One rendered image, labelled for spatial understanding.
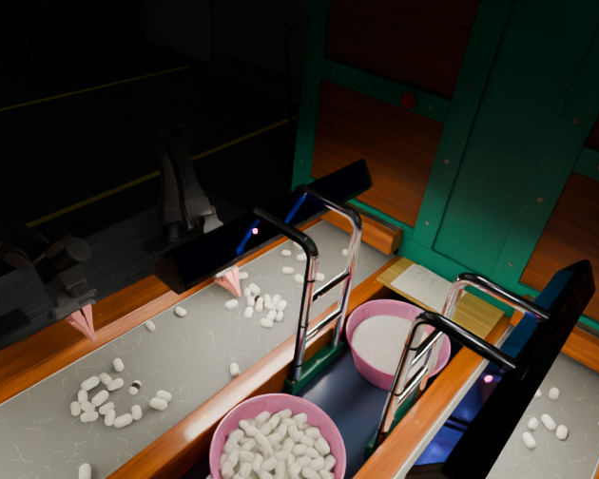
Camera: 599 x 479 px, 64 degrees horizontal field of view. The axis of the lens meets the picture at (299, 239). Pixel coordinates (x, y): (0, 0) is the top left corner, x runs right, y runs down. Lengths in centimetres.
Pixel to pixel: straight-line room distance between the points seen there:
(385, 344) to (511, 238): 42
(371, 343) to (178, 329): 49
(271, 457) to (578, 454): 66
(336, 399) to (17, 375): 71
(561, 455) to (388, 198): 79
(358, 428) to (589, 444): 50
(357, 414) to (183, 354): 44
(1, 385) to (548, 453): 117
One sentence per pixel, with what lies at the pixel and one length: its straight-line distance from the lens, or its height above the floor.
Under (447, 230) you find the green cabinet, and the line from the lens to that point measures 143.
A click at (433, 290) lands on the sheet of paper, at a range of 142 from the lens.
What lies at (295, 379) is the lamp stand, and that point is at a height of 72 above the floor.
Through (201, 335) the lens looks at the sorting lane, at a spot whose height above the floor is 74.
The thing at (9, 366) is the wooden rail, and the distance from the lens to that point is 125.
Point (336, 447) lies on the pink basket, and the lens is 107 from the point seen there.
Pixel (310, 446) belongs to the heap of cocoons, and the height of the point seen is 74.
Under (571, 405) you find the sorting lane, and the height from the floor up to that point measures 74.
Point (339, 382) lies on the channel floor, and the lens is 126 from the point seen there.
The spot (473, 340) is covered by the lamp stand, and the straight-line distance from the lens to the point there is 81.
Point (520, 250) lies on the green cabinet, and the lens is 135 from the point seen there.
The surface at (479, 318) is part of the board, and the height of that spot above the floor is 78.
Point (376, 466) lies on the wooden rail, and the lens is 105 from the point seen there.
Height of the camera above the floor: 166
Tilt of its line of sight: 36 degrees down
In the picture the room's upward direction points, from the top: 7 degrees clockwise
